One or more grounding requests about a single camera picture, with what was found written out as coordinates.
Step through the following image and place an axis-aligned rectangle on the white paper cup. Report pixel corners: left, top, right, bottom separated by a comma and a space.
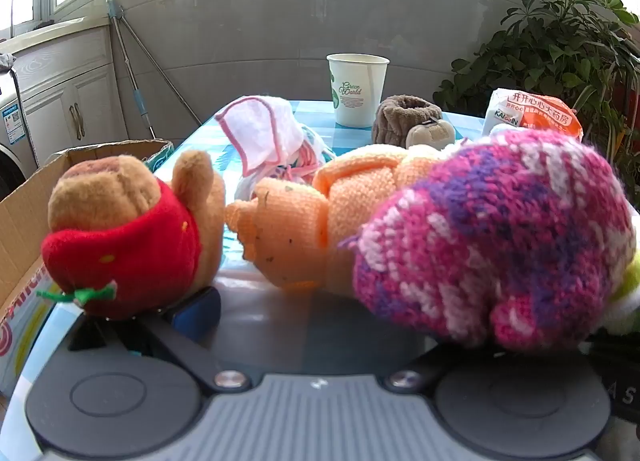
326, 53, 390, 128

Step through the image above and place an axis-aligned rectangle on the white cabinet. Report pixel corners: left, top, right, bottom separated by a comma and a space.
10, 16, 132, 167

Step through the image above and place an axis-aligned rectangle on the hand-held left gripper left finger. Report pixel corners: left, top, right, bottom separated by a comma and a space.
65, 286, 251, 392

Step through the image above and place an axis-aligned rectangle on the pink purple knitted hat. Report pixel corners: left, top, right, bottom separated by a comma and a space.
340, 128, 638, 354

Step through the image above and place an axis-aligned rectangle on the metal mop pole blue grip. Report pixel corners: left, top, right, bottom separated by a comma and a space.
106, 0, 157, 139

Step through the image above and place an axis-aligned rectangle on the orange white plastic bag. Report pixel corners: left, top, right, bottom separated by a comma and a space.
481, 88, 585, 142

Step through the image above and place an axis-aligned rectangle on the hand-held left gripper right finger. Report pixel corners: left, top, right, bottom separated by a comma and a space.
385, 336, 592, 391

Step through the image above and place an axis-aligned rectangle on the bear plush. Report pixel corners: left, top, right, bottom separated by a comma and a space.
41, 148, 227, 321

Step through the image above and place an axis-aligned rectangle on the thin metal pole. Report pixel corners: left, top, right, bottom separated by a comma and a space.
117, 16, 203, 124

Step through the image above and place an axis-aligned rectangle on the cardboard box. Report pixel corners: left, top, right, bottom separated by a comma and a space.
0, 138, 175, 394

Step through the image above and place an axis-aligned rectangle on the green potted plant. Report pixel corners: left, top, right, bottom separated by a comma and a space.
432, 0, 640, 202

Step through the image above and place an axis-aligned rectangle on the white pink-trimmed cloth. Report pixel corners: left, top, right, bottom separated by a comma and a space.
215, 95, 337, 202

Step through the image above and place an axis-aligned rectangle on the silver washing machine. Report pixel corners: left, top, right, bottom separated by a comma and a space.
0, 54, 41, 202

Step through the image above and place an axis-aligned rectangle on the orange knitted toy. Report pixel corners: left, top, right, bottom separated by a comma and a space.
224, 144, 451, 294

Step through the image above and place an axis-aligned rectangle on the brown fuzzy boot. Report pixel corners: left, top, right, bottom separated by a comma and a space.
371, 95, 456, 149

